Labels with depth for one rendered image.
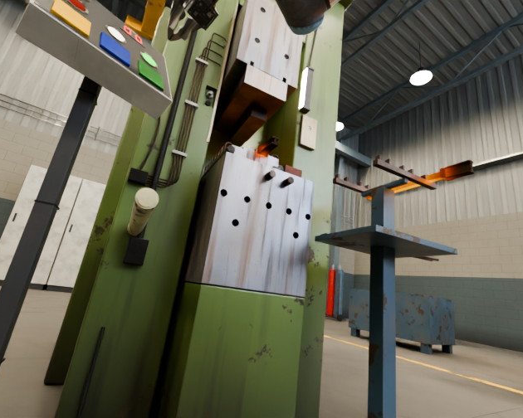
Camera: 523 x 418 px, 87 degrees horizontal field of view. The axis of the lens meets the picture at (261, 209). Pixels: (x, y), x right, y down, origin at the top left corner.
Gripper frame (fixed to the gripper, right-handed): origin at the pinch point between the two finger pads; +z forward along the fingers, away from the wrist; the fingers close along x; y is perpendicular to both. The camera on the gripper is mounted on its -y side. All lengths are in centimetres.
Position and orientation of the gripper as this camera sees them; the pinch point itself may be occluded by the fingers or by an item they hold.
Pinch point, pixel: (171, 35)
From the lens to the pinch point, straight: 94.5
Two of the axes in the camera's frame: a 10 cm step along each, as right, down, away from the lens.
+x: 6.1, 3.1, 7.3
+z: -7.4, 5.4, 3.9
